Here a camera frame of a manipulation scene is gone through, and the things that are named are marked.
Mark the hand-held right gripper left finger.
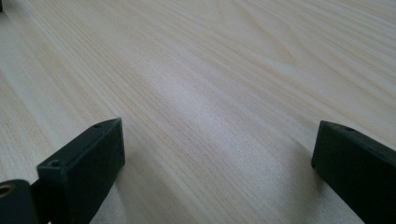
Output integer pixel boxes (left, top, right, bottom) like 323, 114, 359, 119
36, 118, 126, 224

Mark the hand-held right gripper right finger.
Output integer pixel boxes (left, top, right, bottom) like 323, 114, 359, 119
311, 120, 396, 224

